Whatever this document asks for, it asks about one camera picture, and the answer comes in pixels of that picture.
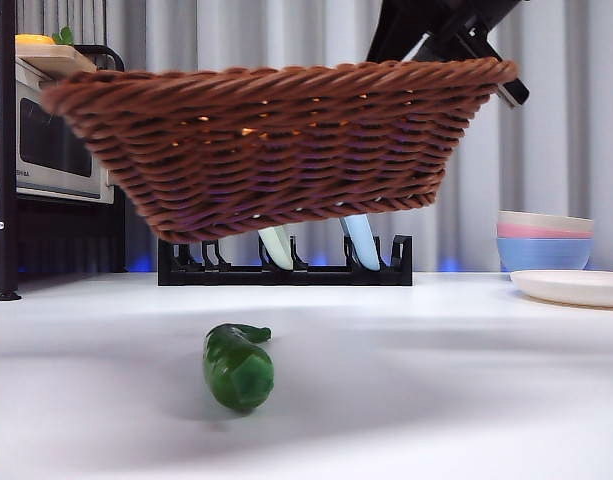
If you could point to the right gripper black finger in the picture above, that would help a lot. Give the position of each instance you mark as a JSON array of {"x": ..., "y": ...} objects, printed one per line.
[
  {"x": 406, "y": 30},
  {"x": 451, "y": 50}
]

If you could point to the brown wicker basket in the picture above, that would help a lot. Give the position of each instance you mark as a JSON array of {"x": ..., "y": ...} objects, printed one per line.
[{"x": 286, "y": 150}]

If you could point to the green cucumber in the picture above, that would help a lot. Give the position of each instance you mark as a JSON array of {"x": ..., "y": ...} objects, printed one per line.
[{"x": 236, "y": 370}]

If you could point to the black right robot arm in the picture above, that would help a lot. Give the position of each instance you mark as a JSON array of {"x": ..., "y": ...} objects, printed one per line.
[{"x": 486, "y": 7}]

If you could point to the grey curtain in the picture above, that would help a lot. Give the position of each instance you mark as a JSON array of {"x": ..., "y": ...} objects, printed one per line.
[{"x": 236, "y": 30}]

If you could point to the cream bowl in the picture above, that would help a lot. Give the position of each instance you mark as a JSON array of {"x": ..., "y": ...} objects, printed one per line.
[{"x": 546, "y": 220}]

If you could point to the pink bowl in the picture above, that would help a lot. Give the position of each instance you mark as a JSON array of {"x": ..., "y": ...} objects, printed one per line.
[{"x": 536, "y": 232}]

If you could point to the light blue plate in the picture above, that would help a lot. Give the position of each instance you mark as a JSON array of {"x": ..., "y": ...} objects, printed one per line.
[{"x": 363, "y": 245}]

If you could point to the pale green plate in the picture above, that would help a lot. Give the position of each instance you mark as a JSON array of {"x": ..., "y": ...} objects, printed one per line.
[{"x": 278, "y": 247}]

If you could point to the white plate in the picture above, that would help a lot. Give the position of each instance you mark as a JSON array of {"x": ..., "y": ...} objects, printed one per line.
[{"x": 571, "y": 287}]

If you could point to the black dish rack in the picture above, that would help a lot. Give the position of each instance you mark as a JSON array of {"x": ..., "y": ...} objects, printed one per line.
[{"x": 236, "y": 277}]

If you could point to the green leaf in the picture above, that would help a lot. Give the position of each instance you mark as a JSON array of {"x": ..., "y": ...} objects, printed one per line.
[{"x": 63, "y": 36}]

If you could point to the wooden cutting board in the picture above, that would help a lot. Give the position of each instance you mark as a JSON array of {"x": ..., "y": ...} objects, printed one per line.
[{"x": 56, "y": 59}]

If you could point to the yellow food piece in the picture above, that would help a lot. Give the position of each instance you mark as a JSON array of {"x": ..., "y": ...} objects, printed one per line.
[{"x": 31, "y": 39}]

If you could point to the cream toaster oven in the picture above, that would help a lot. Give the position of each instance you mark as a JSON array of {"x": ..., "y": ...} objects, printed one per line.
[{"x": 41, "y": 145}]

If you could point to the black metal shelf frame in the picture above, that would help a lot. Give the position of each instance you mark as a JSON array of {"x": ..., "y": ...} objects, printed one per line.
[{"x": 6, "y": 150}]

